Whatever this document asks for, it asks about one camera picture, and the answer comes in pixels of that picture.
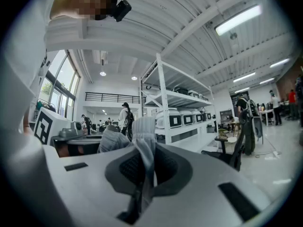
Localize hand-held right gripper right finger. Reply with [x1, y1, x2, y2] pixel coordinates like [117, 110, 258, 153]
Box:
[153, 143, 193, 197]

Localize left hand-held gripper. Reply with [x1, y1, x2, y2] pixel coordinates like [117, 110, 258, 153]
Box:
[34, 106, 103, 157]

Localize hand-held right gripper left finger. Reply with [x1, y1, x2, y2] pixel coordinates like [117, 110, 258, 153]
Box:
[105, 148, 145, 195]

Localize grey knit clothes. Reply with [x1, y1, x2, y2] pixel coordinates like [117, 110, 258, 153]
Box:
[97, 116, 159, 216]

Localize person's left forearm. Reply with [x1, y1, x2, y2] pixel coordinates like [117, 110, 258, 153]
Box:
[23, 114, 34, 137]

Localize black office chair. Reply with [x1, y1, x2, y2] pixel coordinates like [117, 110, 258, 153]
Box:
[201, 109, 252, 173]

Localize large window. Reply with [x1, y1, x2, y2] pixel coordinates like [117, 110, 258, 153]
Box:
[39, 50, 81, 118]

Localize black balcony railing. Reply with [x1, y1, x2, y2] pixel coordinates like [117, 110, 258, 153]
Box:
[84, 91, 147, 104]

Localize white metal shelf rack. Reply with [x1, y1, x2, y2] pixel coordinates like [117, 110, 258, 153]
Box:
[139, 53, 220, 154]

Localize black and white case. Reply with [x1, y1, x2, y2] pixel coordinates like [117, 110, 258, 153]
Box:
[171, 86, 189, 96]

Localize person's white shirt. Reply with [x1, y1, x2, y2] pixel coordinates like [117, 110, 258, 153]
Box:
[2, 0, 86, 137]

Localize dark green jacket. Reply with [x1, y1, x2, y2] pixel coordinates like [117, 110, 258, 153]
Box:
[243, 116, 257, 156]

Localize white table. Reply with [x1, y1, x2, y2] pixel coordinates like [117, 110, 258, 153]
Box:
[258, 109, 276, 127]

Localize black head-mounted camera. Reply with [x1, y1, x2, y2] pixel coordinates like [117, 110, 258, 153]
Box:
[105, 0, 132, 22]

